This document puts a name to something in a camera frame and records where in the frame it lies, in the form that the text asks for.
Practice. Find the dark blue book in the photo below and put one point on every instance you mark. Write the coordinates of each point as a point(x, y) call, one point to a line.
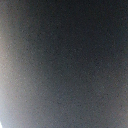
point(73, 63)

